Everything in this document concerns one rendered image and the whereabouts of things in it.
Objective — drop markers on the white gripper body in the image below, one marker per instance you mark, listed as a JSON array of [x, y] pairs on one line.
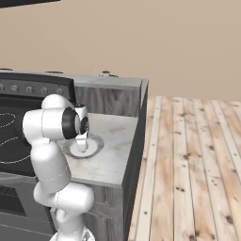
[[81, 142]]

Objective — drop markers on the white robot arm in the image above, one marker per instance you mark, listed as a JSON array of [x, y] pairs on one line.
[[50, 163]]

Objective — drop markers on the grey rimmed white plate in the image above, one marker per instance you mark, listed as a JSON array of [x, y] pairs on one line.
[[94, 147]]

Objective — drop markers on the grey stove knob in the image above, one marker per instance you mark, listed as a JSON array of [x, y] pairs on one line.
[[44, 91], [14, 88], [59, 91], [1, 87], [29, 89]]

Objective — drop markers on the black hob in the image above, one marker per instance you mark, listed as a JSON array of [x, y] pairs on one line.
[[12, 138]]

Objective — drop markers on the dark bar stool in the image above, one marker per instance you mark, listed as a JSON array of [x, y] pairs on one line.
[[106, 74], [5, 69], [53, 72]]

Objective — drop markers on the grey wooden cupboard door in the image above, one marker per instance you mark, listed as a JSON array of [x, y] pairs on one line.
[[105, 213]]

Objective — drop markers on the grey oven door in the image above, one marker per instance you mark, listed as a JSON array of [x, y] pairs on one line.
[[15, 204]]

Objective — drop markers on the dark extractor hood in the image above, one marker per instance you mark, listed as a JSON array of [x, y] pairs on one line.
[[25, 2]]

